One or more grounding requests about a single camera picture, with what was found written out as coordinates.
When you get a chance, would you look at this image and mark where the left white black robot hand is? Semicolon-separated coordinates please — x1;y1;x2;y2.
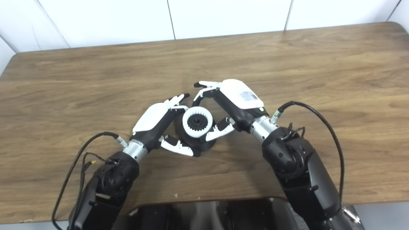
132;93;202;157

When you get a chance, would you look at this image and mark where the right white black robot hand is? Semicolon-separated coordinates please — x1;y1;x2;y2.
193;79;269;142

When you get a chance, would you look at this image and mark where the white toothed plastic ring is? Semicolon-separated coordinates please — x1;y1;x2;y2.
182;106;213;138

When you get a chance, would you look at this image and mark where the round black plastic part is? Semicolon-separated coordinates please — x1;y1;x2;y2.
177;107;218;154

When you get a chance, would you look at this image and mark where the black robot torso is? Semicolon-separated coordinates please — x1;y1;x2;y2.
112;198;307;230

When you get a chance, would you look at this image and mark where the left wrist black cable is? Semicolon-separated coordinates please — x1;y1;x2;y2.
51;132;129;230

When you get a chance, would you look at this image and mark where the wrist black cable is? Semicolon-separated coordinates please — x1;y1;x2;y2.
51;132;129;230
270;101;361;224

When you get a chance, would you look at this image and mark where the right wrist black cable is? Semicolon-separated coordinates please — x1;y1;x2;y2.
270;101;361;224

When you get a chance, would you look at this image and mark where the right thin wire bundle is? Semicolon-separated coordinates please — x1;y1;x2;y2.
281;123;305;141

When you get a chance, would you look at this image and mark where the thin wire bundle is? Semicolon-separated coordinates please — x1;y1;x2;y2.
281;123;305;141
80;152;111;192

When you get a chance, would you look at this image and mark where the left thin wire bundle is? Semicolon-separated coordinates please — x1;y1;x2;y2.
80;152;111;192

